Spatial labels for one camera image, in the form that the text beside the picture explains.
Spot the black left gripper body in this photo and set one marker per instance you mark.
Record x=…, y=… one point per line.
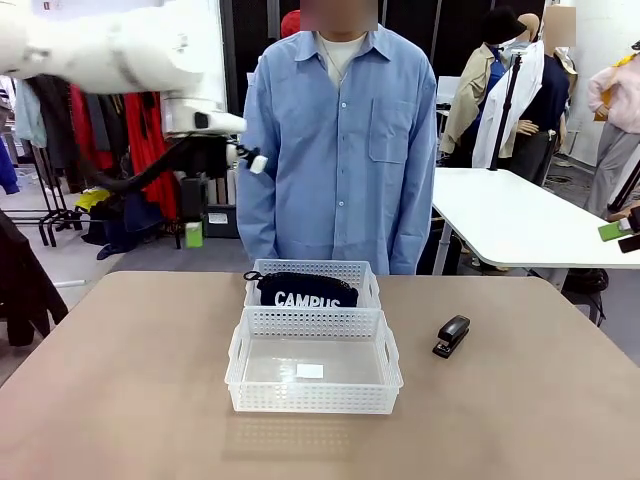
x=200, y=155

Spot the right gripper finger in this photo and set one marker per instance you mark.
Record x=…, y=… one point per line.
x=615, y=231
x=631, y=243

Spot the navy CAMPUS pencil pouch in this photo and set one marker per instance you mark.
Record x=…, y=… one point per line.
x=300, y=295

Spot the black stapler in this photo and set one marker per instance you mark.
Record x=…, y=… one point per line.
x=452, y=332

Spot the person's right forearm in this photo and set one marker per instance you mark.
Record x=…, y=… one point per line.
x=257, y=215

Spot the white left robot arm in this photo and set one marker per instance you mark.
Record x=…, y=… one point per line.
x=100, y=50

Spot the person's left forearm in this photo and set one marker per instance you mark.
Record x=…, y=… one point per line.
x=415, y=220

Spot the grey storage bin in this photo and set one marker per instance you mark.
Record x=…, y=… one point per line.
x=222, y=227

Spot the red dress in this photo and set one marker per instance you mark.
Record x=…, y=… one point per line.
x=150, y=140

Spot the dark blue denim garment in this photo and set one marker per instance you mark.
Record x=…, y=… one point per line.
x=140, y=215

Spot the black backpack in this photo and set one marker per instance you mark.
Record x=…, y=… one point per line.
x=585, y=295

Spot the white table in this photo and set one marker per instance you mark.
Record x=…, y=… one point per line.
x=525, y=220

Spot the grey jacket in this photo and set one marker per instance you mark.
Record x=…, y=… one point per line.
x=102, y=125

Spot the yellow garment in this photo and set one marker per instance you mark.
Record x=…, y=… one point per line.
x=90, y=199

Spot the red jacket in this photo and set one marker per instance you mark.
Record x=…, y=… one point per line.
x=87, y=135

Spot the person in pink sweater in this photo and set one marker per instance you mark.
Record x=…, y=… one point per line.
x=617, y=100

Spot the person in blue shirt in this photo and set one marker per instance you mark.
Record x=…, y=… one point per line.
x=340, y=175

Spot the figure in navy top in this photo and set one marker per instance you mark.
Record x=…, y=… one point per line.
x=550, y=105

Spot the dark grey coat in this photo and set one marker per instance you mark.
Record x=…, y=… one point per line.
x=55, y=130

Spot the black metal clothes rack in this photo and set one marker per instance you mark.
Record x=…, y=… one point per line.
x=45, y=200

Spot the person in red cap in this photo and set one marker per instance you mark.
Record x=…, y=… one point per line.
x=291, y=25

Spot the mannequin in white shirt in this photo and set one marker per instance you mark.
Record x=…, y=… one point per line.
x=492, y=130

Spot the black tripod pole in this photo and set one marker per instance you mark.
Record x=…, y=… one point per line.
x=507, y=110

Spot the grey table leg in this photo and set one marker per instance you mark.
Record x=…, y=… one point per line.
x=441, y=250

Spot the pale blue sweater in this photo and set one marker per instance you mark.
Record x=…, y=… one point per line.
x=27, y=115

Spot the bright blue garment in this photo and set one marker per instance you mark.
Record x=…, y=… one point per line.
x=7, y=170

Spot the white perforated plastic basket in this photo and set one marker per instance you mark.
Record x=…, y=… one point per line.
x=371, y=290
x=310, y=397

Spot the mannequin in beige coat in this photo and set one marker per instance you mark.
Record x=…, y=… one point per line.
x=467, y=100

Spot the white paper label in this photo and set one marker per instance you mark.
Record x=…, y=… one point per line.
x=310, y=371

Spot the white board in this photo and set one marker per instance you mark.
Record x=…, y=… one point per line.
x=450, y=89

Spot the black hat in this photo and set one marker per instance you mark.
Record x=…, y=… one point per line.
x=500, y=25

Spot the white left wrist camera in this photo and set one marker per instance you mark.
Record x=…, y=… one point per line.
x=259, y=165

